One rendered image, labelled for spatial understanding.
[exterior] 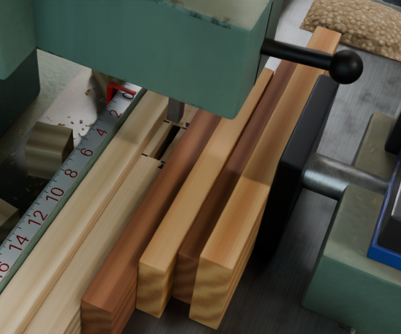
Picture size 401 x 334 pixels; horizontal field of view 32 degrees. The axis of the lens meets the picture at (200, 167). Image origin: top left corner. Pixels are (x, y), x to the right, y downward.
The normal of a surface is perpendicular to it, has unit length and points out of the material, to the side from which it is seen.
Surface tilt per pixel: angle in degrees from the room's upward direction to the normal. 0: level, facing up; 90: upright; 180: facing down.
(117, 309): 90
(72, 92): 0
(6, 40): 90
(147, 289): 90
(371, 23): 15
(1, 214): 0
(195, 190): 0
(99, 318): 90
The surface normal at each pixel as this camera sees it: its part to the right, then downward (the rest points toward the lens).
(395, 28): 0.44, -0.45
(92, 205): 0.11, -0.65
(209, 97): -0.38, 0.67
